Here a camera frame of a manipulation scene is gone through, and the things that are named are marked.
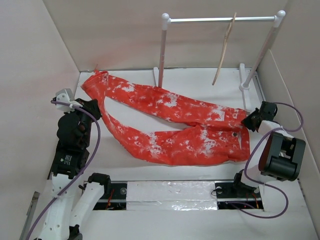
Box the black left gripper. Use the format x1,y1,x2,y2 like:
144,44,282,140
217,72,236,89
65,97,104,146

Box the orange white tie-dye trousers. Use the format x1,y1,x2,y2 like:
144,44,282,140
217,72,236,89
81,70,250,166

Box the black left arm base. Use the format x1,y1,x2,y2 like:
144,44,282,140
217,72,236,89
93,181,128,211

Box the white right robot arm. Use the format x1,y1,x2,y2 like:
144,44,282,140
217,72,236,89
231,101,306,197

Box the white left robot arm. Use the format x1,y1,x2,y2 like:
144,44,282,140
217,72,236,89
30,97,112,240

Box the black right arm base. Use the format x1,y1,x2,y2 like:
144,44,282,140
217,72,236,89
210,181,264,210

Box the beige plastic hanger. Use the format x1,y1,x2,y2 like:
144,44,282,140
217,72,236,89
212,12,237,86

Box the white clothes rack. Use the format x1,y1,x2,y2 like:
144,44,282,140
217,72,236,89
152,10,286,113

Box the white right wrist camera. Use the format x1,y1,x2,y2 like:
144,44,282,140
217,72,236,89
257,120,283,135

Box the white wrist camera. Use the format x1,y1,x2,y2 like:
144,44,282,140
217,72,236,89
257,120,283,135
52,88,82,113

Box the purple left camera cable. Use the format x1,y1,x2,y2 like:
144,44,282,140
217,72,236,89
24,99,102,240

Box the purple camera cable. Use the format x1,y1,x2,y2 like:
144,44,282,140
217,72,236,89
228,101,305,220
24,99,102,240

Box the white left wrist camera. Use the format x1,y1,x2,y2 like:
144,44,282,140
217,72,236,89
52,88,82,113

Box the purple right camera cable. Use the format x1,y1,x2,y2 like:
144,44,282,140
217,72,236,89
228,101,305,220

